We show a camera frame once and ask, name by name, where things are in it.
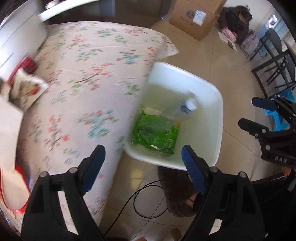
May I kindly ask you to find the black chair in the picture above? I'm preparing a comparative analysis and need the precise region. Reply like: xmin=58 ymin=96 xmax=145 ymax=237
xmin=251 ymin=28 xmax=295 ymax=98

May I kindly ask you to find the floral tablecloth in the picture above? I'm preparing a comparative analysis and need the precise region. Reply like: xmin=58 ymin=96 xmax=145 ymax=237
xmin=16 ymin=22 xmax=178 ymax=223

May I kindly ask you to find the green snack bag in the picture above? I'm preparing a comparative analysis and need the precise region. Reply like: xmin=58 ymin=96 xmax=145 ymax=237
xmin=132 ymin=111 xmax=179 ymax=155

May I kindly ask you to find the black cable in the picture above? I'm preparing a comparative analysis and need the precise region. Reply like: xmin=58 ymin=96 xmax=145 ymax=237
xmin=104 ymin=179 xmax=169 ymax=237

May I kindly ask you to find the dark bag on floor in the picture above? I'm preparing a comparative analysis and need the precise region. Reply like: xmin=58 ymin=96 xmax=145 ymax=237
xmin=217 ymin=6 xmax=252 ymax=45

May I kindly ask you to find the clear plastic bottle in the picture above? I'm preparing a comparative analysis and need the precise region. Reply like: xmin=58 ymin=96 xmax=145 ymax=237
xmin=161 ymin=92 xmax=198 ymax=124

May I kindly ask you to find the dark fuzzy slipper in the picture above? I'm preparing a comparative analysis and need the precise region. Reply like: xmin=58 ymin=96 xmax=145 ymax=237
xmin=158 ymin=166 xmax=204 ymax=218

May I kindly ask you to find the white strawberry snack wrapper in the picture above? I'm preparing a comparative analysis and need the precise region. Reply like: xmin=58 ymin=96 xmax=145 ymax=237
xmin=10 ymin=68 xmax=49 ymax=112

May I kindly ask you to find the large cardboard box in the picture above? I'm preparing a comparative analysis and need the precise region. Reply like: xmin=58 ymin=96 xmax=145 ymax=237
xmin=169 ymin=0 xmax=225 ymax=41

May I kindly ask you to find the blue plastic stool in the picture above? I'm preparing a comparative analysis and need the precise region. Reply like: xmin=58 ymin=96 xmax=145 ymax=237
xmin=265 ymin=90 xmax=295 ymax=132

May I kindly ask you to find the white trash bin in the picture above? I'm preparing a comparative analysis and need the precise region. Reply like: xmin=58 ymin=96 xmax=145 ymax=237
xmin=125 ymin=62 xmax=223 ymax=170

